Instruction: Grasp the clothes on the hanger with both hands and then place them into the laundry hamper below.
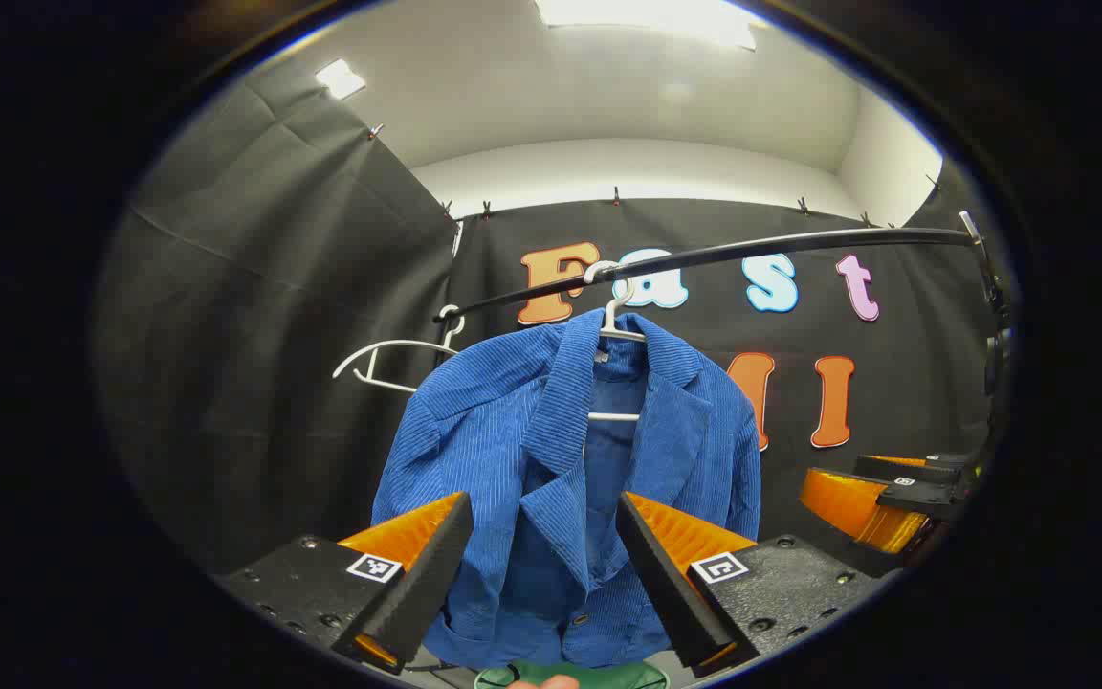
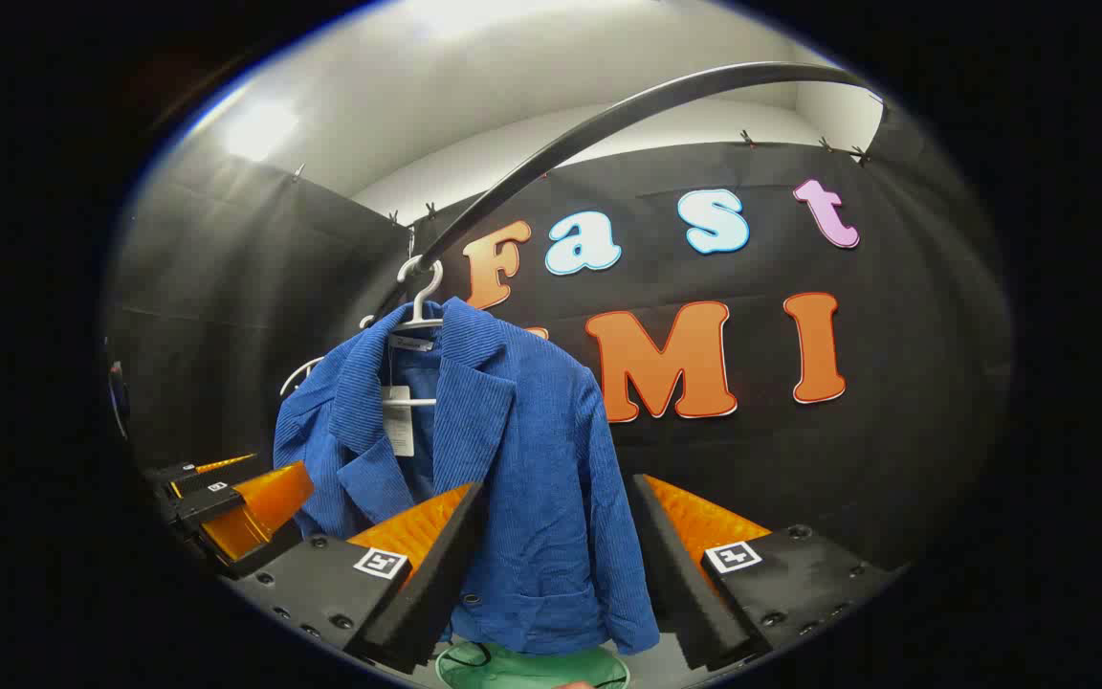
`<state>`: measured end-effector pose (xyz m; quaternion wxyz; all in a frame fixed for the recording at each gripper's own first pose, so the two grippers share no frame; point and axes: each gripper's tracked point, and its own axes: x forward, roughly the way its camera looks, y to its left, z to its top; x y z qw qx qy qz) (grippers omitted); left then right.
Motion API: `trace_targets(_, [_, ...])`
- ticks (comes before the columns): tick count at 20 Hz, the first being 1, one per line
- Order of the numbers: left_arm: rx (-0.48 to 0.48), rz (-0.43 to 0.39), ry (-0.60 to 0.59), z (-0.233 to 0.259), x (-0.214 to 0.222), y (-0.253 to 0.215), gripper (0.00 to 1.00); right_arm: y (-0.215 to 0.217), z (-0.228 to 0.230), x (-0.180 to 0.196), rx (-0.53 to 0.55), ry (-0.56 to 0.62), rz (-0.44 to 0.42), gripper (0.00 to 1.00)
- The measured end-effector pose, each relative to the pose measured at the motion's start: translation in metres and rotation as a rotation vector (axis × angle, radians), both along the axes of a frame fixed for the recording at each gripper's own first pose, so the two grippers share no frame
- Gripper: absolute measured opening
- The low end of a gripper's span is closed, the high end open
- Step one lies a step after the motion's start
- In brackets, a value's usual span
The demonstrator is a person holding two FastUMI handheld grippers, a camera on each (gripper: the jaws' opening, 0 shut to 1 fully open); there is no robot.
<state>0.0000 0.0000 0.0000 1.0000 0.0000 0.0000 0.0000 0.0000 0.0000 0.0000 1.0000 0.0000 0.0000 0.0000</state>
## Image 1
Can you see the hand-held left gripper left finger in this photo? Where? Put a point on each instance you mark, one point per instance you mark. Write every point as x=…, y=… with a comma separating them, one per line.
x=427, y=584

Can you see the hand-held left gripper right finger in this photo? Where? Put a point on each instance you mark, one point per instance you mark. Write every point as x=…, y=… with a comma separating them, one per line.
x=666, y=593

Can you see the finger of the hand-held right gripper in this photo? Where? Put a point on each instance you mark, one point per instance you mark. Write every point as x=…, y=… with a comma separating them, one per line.
x=905, y=469
x=848, y=507

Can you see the green laundry hamper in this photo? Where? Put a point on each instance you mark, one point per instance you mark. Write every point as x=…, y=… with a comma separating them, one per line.
x=628, y=677

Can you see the white plastic hanger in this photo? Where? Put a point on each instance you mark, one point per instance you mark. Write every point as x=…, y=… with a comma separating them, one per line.
x=388, y=344
x=623, y=335

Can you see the black metal clothes rack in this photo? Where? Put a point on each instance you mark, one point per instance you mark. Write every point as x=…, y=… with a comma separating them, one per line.
x=800, y=244

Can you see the row of small cloth clips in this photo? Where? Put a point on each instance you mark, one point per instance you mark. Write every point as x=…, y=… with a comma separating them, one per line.
x=615, y=197

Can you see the small ceiling light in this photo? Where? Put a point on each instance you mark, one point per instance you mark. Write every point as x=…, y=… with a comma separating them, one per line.
x=341, y=78

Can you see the large ceiling light panel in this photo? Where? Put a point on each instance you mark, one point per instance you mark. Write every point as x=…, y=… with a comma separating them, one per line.
x=647, y=19

